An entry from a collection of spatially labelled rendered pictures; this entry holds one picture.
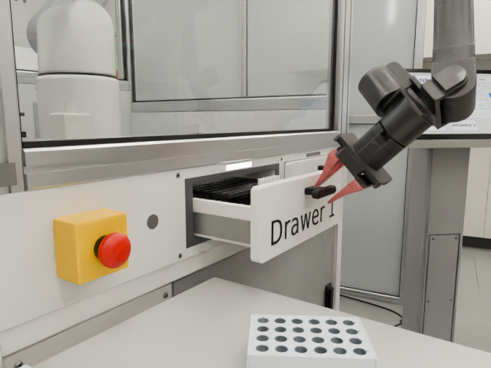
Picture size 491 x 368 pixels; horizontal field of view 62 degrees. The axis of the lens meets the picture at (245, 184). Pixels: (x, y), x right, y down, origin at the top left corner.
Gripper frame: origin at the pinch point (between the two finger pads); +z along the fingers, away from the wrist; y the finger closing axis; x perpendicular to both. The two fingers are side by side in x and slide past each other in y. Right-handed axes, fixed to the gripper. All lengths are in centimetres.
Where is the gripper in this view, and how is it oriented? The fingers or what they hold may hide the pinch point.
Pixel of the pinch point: (326, 191)
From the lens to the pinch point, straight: 71.0
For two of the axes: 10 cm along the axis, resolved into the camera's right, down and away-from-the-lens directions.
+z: -6.0, 6.2, 5.1
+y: -5.6, -7.8, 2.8
